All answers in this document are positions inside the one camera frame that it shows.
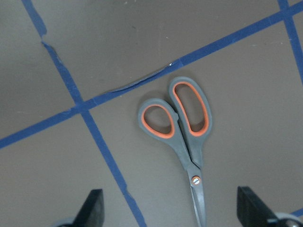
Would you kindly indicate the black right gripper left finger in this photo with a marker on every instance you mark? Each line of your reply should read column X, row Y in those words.
column 92, row 212

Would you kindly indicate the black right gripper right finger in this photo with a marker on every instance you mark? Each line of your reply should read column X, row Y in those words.
column 252, row 211

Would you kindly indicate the grey orange scissors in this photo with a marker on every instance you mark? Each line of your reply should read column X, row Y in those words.
column 186, row 143

